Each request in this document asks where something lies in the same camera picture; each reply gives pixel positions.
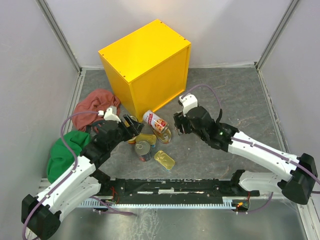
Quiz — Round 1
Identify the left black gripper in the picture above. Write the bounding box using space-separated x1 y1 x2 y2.
108 113 145 151

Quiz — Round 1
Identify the oval gold fish tin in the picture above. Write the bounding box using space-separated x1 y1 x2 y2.
128 116 138 123

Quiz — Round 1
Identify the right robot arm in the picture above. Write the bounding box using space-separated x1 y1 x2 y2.
173 106 320 205

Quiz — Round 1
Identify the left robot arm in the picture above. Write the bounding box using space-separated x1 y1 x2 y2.
21 113 144 240

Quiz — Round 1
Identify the rectangular gold tin middle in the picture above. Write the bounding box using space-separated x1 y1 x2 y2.
127 133 157 148

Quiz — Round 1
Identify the rectangular gold tin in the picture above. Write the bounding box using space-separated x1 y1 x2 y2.
154 150 176 172
127 133 157 148

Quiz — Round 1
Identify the round dark can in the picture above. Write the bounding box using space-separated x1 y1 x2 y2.
134 140 152 162

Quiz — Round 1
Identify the oval gold tin on floor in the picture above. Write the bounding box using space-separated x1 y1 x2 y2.
151 128 172 144

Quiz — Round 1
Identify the rectangular gold tin front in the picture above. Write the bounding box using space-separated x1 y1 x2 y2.
154 150 176 172

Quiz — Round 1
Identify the red cloth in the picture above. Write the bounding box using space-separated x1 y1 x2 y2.
72 88 121 132

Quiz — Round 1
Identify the yellow wooden cabinet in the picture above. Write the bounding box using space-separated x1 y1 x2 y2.
98 19 192 121

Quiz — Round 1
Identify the green cloth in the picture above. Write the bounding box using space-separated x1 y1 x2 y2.
46 130 91 184

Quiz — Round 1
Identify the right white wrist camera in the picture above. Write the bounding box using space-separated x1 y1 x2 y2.
178 93 198 117

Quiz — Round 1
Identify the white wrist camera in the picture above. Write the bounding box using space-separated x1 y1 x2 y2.
178 93 198 117
97 106 121 123

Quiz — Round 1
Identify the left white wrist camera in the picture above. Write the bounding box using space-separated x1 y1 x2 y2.
97 106 121 123

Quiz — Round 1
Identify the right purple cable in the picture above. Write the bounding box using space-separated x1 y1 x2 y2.
183 84 223 111

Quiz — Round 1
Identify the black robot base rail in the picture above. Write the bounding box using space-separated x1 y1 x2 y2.
97 170 260 204

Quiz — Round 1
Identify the slotted cable duct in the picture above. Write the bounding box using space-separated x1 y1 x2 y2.
78 198 236 210

